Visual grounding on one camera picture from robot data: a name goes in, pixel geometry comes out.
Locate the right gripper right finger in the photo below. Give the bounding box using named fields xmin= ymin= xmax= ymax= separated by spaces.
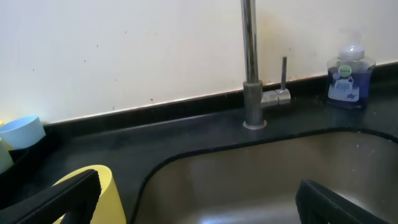
xmin=295 ymin=179 xmax=389 ymax=224

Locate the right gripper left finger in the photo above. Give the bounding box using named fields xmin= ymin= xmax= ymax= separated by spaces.
xmin=0 ymin=169 xmax=102 ymax=224

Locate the yellow cup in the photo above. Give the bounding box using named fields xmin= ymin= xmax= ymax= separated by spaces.
xmin=51 ymin=164 xmax=127 ymax=224

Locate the green cup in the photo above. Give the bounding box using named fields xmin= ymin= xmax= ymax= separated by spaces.
xmin=0 ymin=138 xmax=15 ymax=175

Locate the blue cup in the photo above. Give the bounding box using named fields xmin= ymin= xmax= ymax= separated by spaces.
xmin=0 ymin=114 xmax=47 ymax=151

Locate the steel sink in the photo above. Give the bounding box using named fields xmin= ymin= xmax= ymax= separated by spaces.
xmin=130 ymin=127 xmax=398 ymax=224

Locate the blue soap bottle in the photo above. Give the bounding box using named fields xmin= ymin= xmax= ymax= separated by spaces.
xmin=325 ymin=29 xmax=377 ymax=110

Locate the steel tap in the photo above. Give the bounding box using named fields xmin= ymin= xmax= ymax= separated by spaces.
xmin=240 ymin=0 xmax=292 ymax=131

